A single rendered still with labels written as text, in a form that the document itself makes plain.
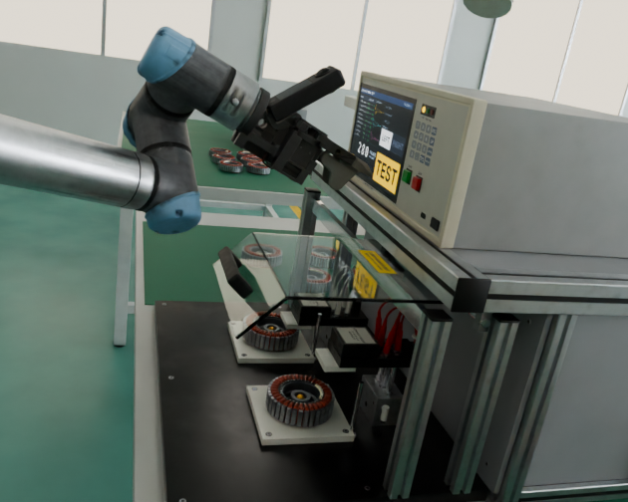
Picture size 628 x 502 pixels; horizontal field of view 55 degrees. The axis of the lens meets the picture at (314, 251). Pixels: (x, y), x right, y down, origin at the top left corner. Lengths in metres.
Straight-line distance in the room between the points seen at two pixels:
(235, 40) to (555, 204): 4.83
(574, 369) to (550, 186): 0.26
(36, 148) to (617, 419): 0.88
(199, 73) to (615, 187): 0.61
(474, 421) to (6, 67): 5.14
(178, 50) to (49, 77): 4.80
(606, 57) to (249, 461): 6.62
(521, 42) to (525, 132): 5.75
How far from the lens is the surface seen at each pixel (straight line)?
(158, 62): 0.82
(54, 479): 2.12
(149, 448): 0.99
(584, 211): 0.97
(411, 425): 0.86
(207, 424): 1.00
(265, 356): 1.18
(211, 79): 0.83
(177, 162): 0.85
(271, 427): 0.99
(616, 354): 0.98
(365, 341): 0.99
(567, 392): 0.96
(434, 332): 0.79
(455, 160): 0.85
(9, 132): 0.73
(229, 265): 0.82
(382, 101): 1.10
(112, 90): 5.58
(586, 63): 7.09
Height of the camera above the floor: 1.36
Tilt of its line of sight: 19 degrees down
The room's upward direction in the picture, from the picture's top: 9 degrees clockwise
